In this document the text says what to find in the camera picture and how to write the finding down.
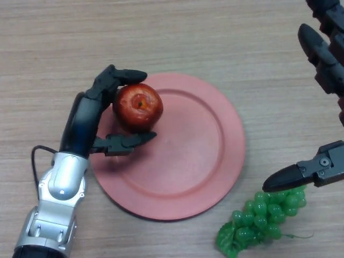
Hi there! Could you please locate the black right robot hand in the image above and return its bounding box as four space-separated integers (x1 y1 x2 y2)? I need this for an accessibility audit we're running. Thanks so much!
262 0 344 193

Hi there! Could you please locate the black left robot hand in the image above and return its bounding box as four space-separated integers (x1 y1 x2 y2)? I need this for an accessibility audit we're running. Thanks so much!
59 64 158 159

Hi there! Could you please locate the red apple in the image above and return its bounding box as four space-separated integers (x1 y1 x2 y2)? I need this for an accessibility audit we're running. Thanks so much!
112 83 164 134

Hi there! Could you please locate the pink round plate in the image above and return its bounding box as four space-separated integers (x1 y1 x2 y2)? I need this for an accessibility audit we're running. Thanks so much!
88 72 247 223

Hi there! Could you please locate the green plastic grape bunch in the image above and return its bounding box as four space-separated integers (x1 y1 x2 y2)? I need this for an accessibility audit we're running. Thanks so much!
216 184 314 257

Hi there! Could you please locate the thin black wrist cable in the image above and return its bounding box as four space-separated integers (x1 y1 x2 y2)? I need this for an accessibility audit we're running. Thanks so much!
31 145 59 189

